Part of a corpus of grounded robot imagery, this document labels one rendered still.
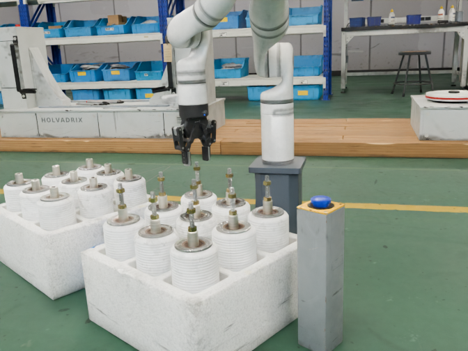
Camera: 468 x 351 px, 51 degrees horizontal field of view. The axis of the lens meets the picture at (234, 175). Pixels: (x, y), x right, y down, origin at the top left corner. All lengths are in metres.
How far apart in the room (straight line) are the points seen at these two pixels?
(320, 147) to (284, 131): 1.45
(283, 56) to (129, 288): 0.70
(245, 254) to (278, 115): 0.46
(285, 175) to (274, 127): 0.14
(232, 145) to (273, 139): 1.54
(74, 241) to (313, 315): 0.67
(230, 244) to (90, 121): 2.38
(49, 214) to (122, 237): 0.32
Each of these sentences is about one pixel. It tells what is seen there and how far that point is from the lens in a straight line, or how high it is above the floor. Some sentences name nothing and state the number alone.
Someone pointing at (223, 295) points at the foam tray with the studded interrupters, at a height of 0.17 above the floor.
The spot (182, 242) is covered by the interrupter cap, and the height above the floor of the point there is 0.25.
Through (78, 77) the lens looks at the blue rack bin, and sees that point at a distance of 6.42.
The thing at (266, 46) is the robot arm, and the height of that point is 0.62.
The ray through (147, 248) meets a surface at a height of 0.23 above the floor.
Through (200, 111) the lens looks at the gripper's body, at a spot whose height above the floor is 0.48.
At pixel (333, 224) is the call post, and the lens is 0.99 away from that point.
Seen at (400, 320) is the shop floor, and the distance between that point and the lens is 1.25.
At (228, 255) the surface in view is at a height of 0.21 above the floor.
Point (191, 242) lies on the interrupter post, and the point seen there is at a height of 0.26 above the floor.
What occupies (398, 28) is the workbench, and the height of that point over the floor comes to 0.72.
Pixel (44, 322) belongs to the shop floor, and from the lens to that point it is 1.33.
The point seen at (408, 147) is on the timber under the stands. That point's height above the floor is 0.05.
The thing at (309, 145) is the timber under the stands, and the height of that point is 0.06.
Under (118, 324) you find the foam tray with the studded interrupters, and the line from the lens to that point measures 1.18.
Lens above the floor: 0.63
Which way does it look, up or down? 15 degrees down
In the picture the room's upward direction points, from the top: 2 degrees counter-clockwise
